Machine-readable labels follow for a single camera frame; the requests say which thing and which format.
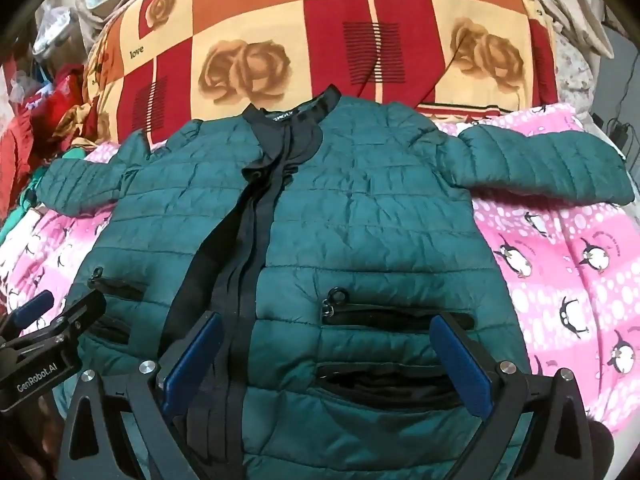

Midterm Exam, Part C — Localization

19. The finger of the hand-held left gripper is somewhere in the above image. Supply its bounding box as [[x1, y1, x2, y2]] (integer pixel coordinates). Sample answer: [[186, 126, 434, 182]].
[[0, 290, 56, 351], [20, 290, 108, 356]]

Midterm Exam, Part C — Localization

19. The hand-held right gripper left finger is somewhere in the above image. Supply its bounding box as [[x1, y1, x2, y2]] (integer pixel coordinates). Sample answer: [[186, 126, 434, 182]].
[[60, 310, 226, 480]]

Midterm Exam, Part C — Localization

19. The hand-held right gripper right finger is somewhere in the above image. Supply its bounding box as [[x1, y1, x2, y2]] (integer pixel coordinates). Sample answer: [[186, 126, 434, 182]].
[[430, 312, 592, 480]]

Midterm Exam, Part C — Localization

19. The green quilted jacket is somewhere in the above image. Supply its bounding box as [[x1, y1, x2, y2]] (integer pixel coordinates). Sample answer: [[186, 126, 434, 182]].
[[37, 85, 632, 480]]

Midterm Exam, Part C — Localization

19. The green cloth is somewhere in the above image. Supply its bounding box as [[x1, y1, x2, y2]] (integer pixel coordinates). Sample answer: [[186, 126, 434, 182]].
[[0, 145, 98, 246]]

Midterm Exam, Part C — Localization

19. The pink penguin print blanket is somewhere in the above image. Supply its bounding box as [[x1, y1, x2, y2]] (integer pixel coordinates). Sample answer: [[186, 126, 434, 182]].
[[0, 102, 640, 436]]

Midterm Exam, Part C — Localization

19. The red cloth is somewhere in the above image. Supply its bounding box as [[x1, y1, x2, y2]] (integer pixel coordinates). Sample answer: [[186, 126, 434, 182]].
[[0, 62, 91, 196]]

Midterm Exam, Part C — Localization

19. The grey floral cloth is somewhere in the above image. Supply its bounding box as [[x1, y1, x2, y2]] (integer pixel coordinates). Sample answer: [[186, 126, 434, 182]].
[[520, 0, 617, 111]]

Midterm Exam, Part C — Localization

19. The rose print checkered blanket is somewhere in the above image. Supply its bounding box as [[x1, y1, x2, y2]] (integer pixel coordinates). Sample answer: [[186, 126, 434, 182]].
[[82, 0, 558, 146]]

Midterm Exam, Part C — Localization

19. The black charger cable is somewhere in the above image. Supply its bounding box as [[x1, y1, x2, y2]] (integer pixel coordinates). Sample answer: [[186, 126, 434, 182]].
[[595, 112, 640, 163]]

